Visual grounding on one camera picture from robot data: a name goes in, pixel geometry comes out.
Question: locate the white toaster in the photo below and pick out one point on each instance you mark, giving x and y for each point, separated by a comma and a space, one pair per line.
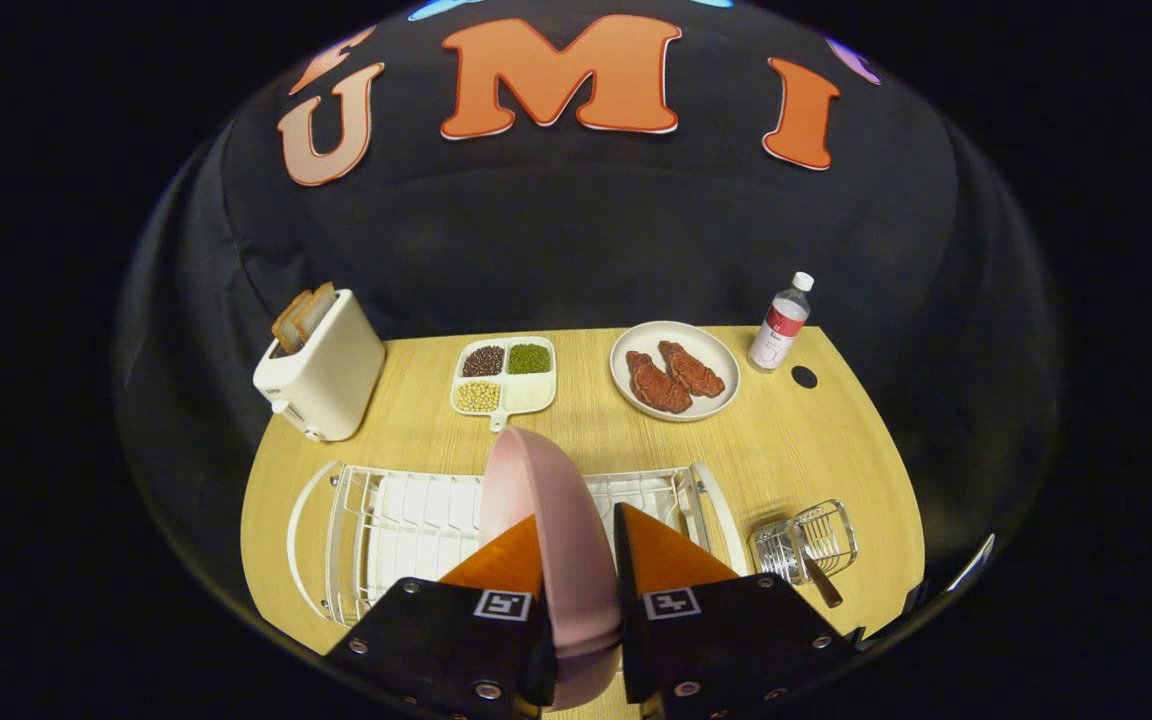
326, 380

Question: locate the yellow beans pile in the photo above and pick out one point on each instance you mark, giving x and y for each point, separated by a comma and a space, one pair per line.
478, 397

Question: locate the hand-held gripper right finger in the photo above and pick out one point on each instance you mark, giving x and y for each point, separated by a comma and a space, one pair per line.
726, 640

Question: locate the black table grommet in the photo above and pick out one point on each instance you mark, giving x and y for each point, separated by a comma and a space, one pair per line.
804, 377

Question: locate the dark brown beans pile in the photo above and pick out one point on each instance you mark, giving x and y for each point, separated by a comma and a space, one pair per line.
483, 361

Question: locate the black backdrop cloth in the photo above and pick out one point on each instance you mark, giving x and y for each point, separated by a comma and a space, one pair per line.
576, 240

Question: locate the red-brown meat piece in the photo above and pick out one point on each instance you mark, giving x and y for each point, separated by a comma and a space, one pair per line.
658, 385
693, 370

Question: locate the toasted bread slice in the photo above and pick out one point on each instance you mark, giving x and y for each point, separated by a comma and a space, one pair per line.
317, 308
289, 325

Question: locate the green beans pile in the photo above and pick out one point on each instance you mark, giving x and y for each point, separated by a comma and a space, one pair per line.
529, 358

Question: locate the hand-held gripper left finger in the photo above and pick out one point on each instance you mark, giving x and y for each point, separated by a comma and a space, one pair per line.
436, 640

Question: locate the pink plate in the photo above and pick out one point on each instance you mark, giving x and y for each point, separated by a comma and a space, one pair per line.
556, 520

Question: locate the white divided dish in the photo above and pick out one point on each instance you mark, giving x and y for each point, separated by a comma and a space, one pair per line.
526, 394

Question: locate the clear bottle with red label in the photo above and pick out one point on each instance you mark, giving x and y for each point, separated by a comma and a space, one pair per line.
778, 330

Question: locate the beige round plate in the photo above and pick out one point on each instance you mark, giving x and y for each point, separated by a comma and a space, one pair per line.
711, 350

